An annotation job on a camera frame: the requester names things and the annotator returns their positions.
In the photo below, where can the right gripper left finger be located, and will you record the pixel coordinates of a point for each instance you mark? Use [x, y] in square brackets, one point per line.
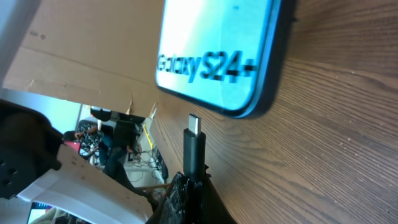
[176, 207]

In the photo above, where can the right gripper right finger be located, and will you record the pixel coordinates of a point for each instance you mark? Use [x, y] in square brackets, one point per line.
[210, 208]

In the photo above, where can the Samsung Galaxy smartphone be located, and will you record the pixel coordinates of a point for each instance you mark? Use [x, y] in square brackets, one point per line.
[224, 55]

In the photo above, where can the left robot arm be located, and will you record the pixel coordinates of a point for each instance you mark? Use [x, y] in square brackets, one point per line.
[36, 166]

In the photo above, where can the cardboard backboard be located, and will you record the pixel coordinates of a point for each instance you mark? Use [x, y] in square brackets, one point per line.
[99, 53]

